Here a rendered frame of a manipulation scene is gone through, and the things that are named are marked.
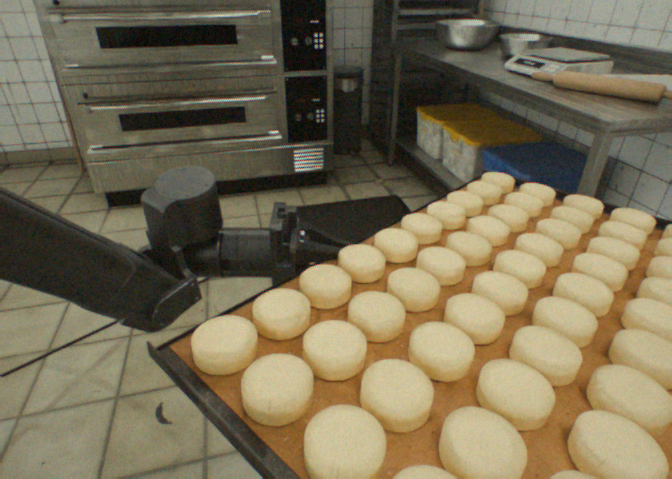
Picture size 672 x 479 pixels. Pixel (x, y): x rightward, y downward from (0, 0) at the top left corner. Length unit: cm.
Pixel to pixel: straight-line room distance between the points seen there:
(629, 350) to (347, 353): 22
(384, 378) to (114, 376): 157
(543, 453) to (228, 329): 24
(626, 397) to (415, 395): 15
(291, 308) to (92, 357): 161
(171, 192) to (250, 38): 221
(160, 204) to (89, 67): 230
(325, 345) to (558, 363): 18
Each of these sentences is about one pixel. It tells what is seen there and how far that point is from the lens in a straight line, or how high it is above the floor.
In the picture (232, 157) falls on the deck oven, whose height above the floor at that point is 27.
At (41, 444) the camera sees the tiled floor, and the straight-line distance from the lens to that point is 175.
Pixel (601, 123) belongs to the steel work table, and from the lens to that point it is 159.
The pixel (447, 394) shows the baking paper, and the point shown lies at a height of 99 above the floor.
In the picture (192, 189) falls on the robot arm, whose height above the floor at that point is 108.
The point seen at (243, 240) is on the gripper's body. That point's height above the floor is 101.
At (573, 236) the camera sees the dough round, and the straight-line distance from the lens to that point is 58.
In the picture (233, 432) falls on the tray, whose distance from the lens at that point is 30.
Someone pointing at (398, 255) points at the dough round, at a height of 99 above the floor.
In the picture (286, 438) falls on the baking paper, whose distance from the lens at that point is 31.
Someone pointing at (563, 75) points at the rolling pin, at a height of 93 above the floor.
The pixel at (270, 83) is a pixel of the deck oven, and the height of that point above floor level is 71.
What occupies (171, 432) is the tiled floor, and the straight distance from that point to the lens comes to 160.
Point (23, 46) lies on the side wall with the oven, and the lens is 388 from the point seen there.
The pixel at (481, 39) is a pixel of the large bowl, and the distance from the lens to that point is 279.
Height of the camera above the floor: 126
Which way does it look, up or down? 31 degrees down
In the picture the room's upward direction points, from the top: straight up
